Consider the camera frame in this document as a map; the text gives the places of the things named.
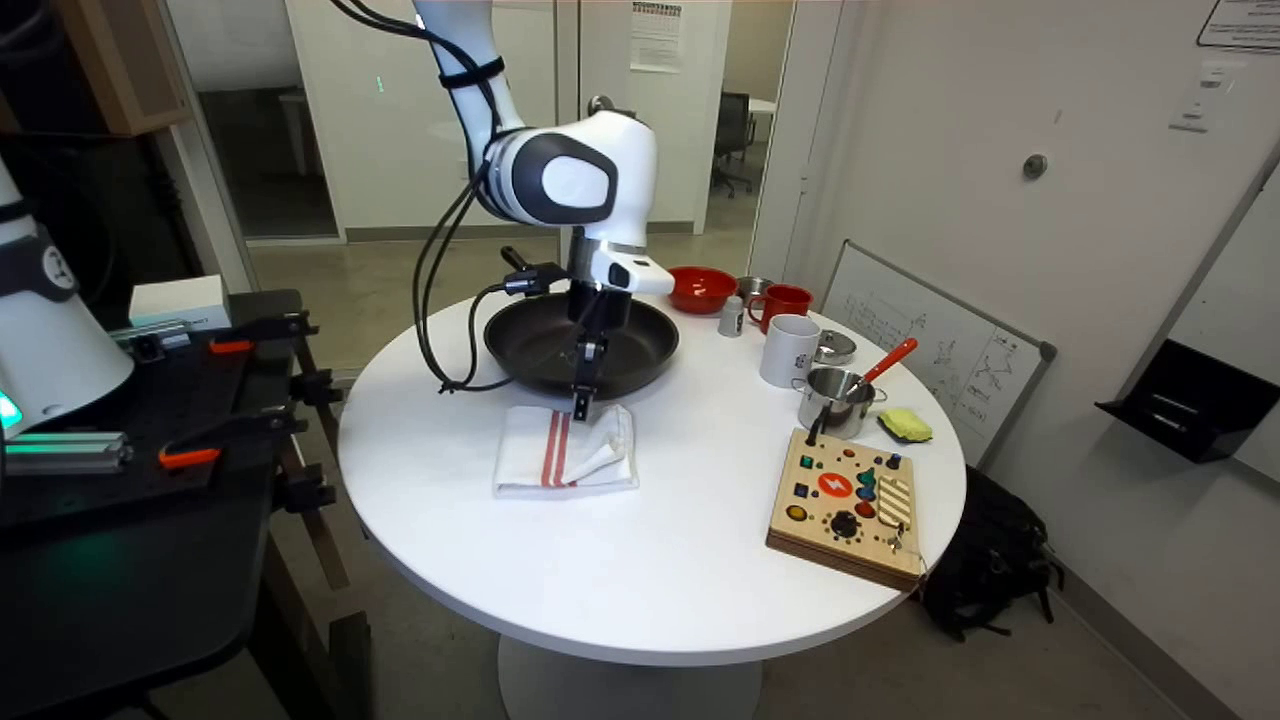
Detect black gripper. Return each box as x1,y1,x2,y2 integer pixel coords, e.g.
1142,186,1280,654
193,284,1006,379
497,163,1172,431
567,289,631,424

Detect white towel red stripes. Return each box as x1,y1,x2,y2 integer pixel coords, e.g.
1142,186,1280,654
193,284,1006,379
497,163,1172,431
490,400,641,502

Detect black frying pan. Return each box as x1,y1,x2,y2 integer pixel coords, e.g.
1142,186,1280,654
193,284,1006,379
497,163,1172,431
479,245,685,400

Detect red bowl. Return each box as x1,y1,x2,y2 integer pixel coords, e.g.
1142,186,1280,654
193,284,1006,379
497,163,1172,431
661,263,739,320

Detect white mug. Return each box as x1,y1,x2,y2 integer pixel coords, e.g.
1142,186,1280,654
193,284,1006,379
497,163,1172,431
757,311,819,392

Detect red mug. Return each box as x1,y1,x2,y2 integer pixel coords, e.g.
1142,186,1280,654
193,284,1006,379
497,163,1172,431
743,280,814,337

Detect small steel saucepan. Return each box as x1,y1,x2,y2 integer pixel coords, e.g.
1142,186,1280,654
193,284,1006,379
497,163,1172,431
795,364,888,450

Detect small steel cup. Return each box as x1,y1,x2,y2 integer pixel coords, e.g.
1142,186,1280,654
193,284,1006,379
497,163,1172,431
813,329,859,371

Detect white door with window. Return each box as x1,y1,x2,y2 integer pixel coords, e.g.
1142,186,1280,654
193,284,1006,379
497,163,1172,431
572,0,800,278

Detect wooden board colourful pieces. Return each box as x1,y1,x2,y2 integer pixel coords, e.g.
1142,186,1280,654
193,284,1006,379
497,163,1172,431
762,427,927,598

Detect yellow green sponge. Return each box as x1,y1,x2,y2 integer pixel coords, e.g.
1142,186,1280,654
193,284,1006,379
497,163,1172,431
871,404,936,450

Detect leaning framed whiteboard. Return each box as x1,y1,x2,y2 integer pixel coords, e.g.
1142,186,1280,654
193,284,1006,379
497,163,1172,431
814,238,1059,472

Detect white door notice paper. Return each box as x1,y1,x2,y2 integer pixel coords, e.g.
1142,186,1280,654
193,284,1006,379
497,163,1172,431
624,0,690,78

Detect black clamp orange tip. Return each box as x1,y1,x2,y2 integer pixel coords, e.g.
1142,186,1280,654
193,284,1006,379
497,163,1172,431
125,311,322,367
151,397,310,481

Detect white box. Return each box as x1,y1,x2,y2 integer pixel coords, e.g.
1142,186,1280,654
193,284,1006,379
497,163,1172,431
125,274,232,337

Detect black backpack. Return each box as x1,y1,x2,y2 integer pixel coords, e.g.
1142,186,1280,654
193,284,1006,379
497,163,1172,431
916,466,1066,646

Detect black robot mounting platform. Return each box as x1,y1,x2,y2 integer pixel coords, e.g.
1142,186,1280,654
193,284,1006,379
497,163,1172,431
0,284,379,720

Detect wooden cabinet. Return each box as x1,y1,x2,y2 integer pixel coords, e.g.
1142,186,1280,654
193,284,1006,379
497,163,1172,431
52,0,195,139

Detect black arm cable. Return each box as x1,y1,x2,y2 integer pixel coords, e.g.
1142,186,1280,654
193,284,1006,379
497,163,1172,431
331,0,536,397

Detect orange handled spoon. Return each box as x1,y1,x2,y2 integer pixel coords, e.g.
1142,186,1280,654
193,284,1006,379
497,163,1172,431
853,332,925,392

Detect aluminium rail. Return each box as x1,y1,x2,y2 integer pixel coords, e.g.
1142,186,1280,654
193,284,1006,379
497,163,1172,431
0,427,130,481

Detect black wall tray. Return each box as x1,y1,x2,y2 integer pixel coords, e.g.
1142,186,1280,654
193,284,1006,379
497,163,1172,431
1092,337,1280,467

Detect white wall switch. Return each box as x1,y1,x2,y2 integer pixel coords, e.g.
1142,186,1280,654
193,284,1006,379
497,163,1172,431
1168,65,1230,135

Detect framed wall sign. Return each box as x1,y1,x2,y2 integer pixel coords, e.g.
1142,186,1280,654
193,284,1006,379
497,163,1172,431
1191,0,1280,56

